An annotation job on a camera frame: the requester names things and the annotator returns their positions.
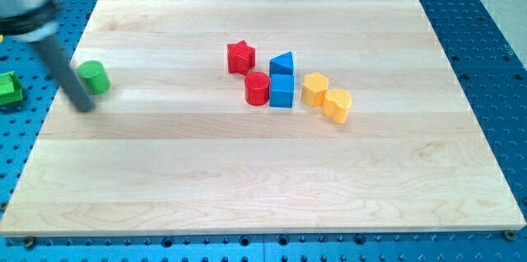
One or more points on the red star block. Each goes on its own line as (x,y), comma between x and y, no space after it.
(240,57)

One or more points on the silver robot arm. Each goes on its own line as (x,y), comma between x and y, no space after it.
(28,20)

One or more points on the light wooden board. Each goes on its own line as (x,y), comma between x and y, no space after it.
(173,149)

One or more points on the green block off board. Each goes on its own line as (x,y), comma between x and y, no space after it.
(11,88)

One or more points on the left brass board stop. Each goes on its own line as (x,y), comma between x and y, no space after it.
(28,242)

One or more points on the brass board stop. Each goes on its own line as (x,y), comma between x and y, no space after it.
(28,242)
(509,235)

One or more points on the right brass board stop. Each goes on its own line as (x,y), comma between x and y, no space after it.
(509,235)

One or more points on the red cylinder block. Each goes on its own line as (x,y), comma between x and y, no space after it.
(257,86)

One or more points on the blue cube block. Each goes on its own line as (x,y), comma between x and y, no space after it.
(282,90)

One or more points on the blue triangle block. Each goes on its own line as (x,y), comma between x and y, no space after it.
(282,64)

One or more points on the yellow hexagon block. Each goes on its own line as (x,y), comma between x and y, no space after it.
(313,89)

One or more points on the yellow heart block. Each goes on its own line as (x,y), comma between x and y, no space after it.
(336,105)

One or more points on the green cylinder block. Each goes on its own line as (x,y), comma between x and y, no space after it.
(94,76)

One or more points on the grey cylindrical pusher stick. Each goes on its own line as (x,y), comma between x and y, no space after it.
(55,59)

